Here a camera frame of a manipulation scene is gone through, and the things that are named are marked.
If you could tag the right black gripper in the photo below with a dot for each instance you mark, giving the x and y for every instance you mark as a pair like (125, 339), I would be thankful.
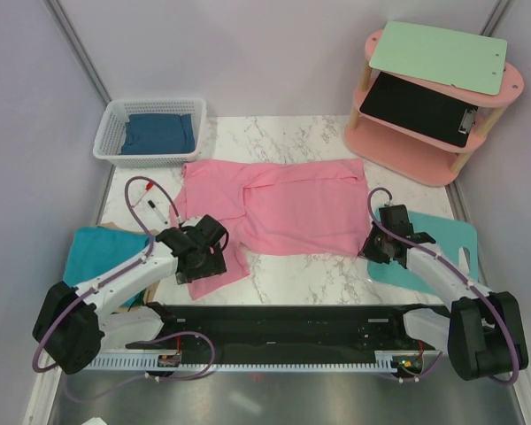
(367, 251)

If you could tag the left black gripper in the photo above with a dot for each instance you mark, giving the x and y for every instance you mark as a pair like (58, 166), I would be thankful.
(214, 266)

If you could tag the pink t-shirt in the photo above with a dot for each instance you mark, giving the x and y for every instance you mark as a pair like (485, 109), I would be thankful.
(276, 209)

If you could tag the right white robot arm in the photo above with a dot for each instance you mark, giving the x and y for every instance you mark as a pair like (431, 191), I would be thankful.
(482, 332)

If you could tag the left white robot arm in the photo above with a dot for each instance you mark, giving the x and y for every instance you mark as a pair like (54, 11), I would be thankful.
(76, 323)

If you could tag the folded tan t-shirt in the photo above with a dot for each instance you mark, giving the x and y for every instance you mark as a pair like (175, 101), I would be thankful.
(148, 294)

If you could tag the teal folding board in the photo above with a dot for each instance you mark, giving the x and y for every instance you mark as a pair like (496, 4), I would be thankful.
(457, 240)

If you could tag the red capped marker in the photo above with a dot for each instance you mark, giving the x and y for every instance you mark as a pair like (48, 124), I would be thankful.
(145, 191)

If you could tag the pink three-tier shelf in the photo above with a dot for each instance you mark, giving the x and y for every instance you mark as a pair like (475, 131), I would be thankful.
(419, 157)

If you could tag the folded teal t-shirt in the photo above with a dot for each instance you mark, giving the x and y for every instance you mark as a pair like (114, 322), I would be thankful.
(98, 250)

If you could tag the dark blue t-shirt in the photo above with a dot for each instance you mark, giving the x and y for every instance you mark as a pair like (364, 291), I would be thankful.
(158, 134)

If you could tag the white plastic basket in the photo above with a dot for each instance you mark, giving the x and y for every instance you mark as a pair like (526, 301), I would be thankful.
(111, 133)

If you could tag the black clipboard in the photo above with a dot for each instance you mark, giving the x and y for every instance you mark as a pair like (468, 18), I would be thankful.
(421, 110)

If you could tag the light green board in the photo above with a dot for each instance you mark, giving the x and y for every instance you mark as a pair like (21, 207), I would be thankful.
(448, 57)

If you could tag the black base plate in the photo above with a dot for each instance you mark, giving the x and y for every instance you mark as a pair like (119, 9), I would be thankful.
(282, 334)

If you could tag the white cable duct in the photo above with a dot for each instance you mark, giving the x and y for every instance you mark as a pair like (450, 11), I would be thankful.
(154, 362)

